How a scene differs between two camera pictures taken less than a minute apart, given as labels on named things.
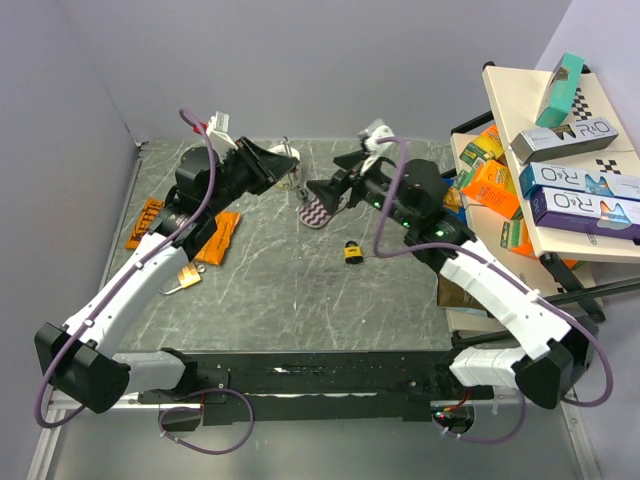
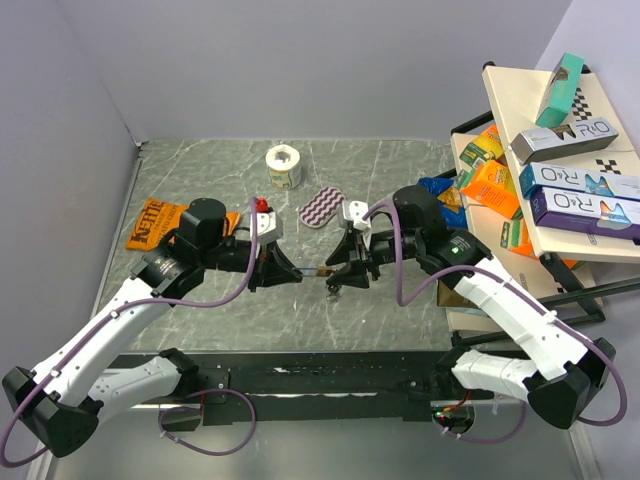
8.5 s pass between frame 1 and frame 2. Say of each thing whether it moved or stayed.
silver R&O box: stayed
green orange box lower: stayed
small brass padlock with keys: moved
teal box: stayed
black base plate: stayed
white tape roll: stayed
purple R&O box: stayed
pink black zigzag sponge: stayed
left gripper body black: moved
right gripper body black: moved
